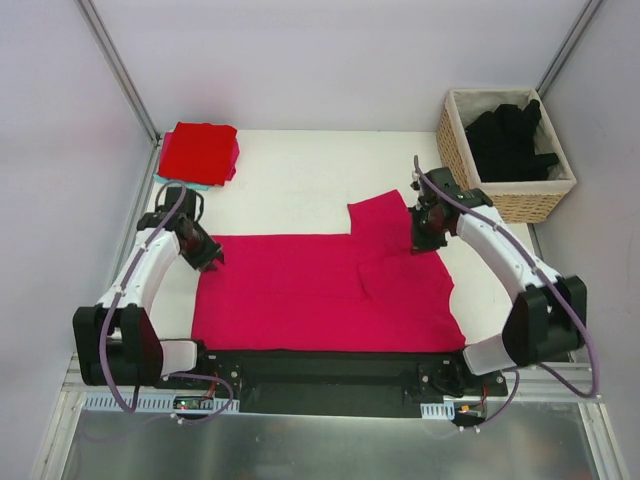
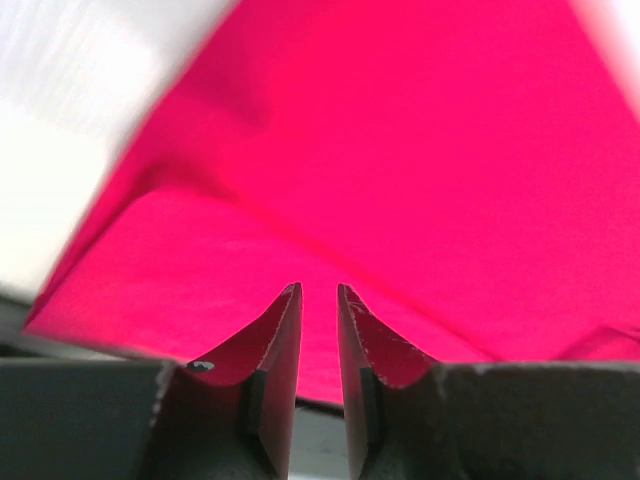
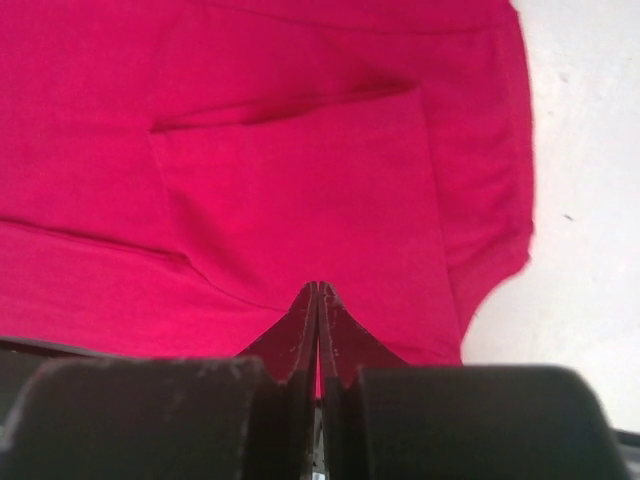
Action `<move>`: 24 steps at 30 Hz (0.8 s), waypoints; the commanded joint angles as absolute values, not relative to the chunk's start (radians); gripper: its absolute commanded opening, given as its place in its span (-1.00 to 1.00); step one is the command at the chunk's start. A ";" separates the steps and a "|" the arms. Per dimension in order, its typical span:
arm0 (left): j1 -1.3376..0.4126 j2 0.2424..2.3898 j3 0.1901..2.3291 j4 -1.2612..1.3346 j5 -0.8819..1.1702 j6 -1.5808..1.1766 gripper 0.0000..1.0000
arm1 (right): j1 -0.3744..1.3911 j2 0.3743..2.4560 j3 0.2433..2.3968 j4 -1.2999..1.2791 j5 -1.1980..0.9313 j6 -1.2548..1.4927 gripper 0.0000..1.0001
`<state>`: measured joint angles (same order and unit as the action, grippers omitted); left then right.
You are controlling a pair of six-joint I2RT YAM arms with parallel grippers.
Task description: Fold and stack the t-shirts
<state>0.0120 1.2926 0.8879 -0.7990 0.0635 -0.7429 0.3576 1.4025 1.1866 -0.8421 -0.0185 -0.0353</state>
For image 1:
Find magenta t shirt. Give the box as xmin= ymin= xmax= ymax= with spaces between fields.
xmin=191 ymin=190 xmax=466 ymax=353

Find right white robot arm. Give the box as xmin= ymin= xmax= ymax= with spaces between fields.
xmin=410 ymin=195 xmax=591 ymax=395

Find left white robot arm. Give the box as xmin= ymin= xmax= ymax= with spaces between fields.
xmin=72 ymin=212 xmax=224 ymax=389

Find folded teal t shirt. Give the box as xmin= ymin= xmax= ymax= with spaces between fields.
xmin=153 ymin=174 xmax=210 ymax=192

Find folded red t shirt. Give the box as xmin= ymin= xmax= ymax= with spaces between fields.
xmin=157 ymin=122 xmax=238 ymax=187

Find wicker basket with liner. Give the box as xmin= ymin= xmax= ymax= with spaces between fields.
xmin=436 ymin=88 xmax=576 ymax=224

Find black clothes in basket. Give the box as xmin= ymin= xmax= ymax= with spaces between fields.
xmin=465 ymin=100 xmax=559 ymax=183

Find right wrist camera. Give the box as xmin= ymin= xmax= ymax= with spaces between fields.
xmin=421 ymin=167 xmax=461 ymax=197

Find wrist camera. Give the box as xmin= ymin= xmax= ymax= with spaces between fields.
xmin=421 ymin=167 xmax=461 ymax=197
xmin=154 ymin=186 xmax=198 ymax=219

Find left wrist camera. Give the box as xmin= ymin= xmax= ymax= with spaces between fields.
xmin=154 ymin=186 xmax=198 ymax=219

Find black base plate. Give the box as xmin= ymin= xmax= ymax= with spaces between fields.
xmin=155 ymin=350 xmax=507 ymax=418

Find right slotted cable duct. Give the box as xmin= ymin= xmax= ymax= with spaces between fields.
xmin=420 ymin=401 xmax=485 ymax=421

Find slotted cable duct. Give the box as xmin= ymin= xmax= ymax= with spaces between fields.
xmin=420 ymin=401 xmax=485 ymax=421
xmin=84 ymin=393 xmax=240 ymax=415

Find left slotted cable duct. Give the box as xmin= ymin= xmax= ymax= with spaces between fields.
xmin=84 ymin=393 xmax=240 ymax=415

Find aluminium front rail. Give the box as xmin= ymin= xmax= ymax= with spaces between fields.
xmin=61 ymin=354 xmax=603 ymax=403

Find left aluminium frame post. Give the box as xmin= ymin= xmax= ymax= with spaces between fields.
xmin=76 ymin=0 xmax=161 ymax=146

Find aluminium frame post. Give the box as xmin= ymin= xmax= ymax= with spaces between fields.
xmin=536 ymin=0 xmax=608 ymax=98
xmin=76 ymin=0 xmax=161 ymax=146

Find right aluminium frame post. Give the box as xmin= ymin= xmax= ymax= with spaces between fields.
xmin=536 ymin=0 xmax=608 ymax=98

